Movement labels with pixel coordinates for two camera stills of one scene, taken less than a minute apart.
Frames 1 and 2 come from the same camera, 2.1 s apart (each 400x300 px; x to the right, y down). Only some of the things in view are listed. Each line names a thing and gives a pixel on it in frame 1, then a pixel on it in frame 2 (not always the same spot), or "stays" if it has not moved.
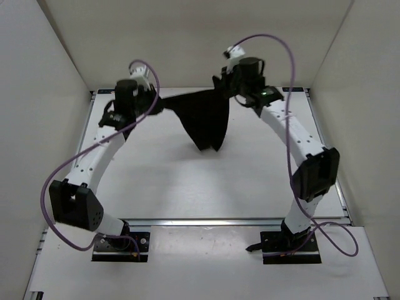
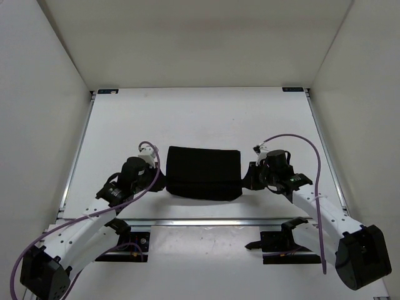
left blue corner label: [105, 91] stays
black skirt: [205, 114] -> [195, 174]
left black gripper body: [145, 102] -> [149, 177]
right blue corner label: [294, 89] stays
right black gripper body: [234, 85] -> [261, 176]
